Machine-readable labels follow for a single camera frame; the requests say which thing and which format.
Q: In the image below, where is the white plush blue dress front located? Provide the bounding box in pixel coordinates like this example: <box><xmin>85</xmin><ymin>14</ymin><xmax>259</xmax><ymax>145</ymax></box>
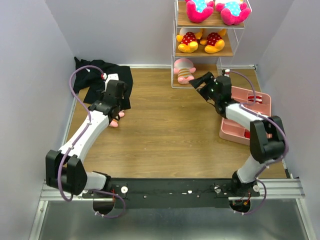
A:
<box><xmin>185</xmin><ymin>0</ymin><xmax>215</xmax><ymax>24</ymax></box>

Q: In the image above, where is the black cloth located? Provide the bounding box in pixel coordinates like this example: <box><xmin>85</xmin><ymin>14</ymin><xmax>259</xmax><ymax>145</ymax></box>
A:
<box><xmin>73</xmin><ymin>57</ymin><xmax>133</xmax><ymax>105</ymax></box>

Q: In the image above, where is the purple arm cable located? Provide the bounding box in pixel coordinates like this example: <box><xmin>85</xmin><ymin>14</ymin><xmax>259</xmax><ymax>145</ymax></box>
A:
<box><xmin>57</xmin><ymin>65</ymin><xmax>127</xmax><ymax>219</ymax></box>
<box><xmin>228</xmin><ymin>70</ymin><xmax>290</xmax><ymax>216</ymax></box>

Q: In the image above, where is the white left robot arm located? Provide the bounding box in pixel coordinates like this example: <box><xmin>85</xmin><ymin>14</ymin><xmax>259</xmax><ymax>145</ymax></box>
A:
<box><xmin>45</xmin><ymin>80</ymin><xmax>128</xmax><ymax>198</ymax></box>

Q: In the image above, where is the pink pig plush striped shirt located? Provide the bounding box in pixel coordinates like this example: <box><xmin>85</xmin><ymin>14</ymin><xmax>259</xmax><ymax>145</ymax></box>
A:
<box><xmin>173</xmin><ymin>58</ymin><xmax>196</xmax><ymax>85</ymax></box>

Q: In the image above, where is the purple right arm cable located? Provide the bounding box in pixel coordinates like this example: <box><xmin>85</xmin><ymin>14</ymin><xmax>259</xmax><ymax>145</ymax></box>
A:
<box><xmin>228</xmin><ymin>70</ymin><xmax>290</xmax><ymax>216</ymax></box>

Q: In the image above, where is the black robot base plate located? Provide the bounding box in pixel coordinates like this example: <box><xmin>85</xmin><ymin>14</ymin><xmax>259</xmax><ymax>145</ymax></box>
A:
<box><xmin>79</xmin><ymin>177</ymin><xmax>261</xmax><ymax>210</ymax></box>

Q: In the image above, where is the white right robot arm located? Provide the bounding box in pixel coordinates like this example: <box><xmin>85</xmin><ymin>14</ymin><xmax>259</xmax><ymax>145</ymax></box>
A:
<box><xmin>189</xmin><ymin>69</ymin><xmax>289</xmax><ymax>196</ymax></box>

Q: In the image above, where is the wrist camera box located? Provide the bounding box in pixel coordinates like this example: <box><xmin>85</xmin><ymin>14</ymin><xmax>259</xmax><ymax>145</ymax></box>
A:
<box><xmin>222</xmin><ymin>69</ymin><xmax>231</xmax><ymax>77</ymax></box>
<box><xmin>101</xmin><ymin>73</ymin><xmax>119</xmax><ymax>88</ymax></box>

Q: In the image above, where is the red sock lower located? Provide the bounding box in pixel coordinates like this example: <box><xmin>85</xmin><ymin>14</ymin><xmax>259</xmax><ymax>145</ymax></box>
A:
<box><xmin>244</xmin><ymin>131</ymin><xmax>250</xmax><ymax>139</ymax></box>

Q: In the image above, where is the white plush blue dress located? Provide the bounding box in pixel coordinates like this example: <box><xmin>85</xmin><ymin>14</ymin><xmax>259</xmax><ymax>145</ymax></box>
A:
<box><xmin>185</xmin><ymin>0</ymin><xmax>215</xmax><ymax>24</ymax></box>
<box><xmin>214</xmin><ymin>0</ymin><xmax>252</xmax><ymax>26</ymax></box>

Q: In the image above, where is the white plush blue dress back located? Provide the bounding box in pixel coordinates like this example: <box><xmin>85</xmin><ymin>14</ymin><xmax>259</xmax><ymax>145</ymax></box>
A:
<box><xmin>214</xmin><ymin>0</ymin><xmax>252</xmax><ymax>26</ymax></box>

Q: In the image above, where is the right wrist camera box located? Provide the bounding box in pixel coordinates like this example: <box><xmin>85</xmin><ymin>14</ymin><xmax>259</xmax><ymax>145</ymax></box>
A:
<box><xmin>222</xmin><ymin>69</ymin><xmax>231</xmax><ymax>77</ymax></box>

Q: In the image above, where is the large yellow plush toy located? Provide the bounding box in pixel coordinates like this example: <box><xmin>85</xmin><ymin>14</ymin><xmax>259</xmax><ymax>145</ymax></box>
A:
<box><xmin>200</xmin><ymin>28</ymin><xmax>227</xmax><ymax>54</ymax></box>

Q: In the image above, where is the red white striped sock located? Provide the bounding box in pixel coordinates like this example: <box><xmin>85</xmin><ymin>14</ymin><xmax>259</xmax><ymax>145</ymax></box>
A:
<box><xmin>247</xmin><ymin>95</ymin><xmax>263</xmax><ymax>104</ymax></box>

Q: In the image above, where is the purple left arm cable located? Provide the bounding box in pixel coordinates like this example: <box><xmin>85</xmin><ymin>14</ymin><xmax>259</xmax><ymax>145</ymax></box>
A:
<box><xmin>57</xmin><ymin>65</ymin><xmax>127</xmax><ymax>219</ymax></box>

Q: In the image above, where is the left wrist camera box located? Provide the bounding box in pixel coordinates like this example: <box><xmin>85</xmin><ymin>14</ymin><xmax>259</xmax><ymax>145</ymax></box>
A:
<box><xmin>101</xmin><ymin>73</ymin><xmax>119</xmax><ymax>88</ymax></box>

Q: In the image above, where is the pink divided organizer tray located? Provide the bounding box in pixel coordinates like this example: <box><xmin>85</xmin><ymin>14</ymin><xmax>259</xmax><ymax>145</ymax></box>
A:
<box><xmin>219</xmin><ymin>86</ymin><xmax>272</xmax><ymax>146</ymax></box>

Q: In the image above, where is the white wire wooden shelf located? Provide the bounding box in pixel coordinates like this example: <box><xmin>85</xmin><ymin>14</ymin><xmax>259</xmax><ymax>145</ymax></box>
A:
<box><xmin>171</xmin><ymin>0</ymin><xmax>252</xmax><ymax>89</ymax></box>

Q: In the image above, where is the small yellow plush toy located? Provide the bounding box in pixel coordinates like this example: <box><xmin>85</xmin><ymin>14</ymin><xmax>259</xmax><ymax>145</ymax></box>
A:
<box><xmin>176</xmin><ymin>27</ymin><xmax>203</xmax><ymax>53</ymax></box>

